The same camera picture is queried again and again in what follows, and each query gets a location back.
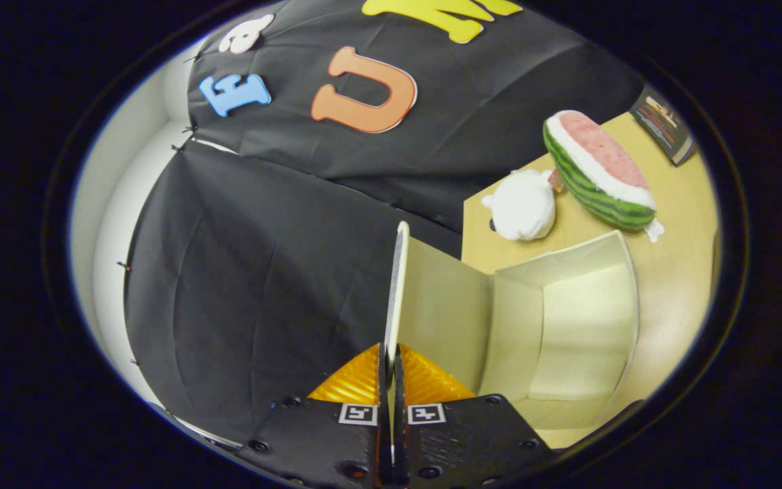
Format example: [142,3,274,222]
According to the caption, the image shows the black cover book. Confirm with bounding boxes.
[629,85,696,167]

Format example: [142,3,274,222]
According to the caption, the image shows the black backdrop cloth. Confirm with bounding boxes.
[123,0,647,443]

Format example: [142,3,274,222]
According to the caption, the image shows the watermelon slice plush toy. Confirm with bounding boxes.
[542,110,665,244]

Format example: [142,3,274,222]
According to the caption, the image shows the white plush toy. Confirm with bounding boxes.
[481,168,559,242]

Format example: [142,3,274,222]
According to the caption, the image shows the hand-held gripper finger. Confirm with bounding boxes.
[238,342,392,489]
[394,343,556,489]

